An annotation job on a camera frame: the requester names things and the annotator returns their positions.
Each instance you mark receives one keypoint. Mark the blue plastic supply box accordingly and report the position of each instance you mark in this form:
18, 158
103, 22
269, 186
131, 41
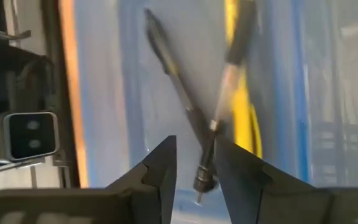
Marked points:
110, 93

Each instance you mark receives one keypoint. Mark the yellow pencil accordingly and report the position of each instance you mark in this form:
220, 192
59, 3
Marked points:
244, 124

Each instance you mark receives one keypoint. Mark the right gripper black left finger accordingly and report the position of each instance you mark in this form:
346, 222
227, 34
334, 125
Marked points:
154, 186

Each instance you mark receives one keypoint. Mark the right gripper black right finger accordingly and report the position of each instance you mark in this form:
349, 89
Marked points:
244, 186

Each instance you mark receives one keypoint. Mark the small silver depth camera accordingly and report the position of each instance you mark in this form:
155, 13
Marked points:
31, 135

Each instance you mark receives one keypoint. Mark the dark brown pen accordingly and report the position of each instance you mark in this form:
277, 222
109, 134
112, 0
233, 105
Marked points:
166, 59

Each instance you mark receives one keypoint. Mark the black table edge rail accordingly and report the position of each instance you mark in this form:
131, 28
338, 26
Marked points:
54, 77

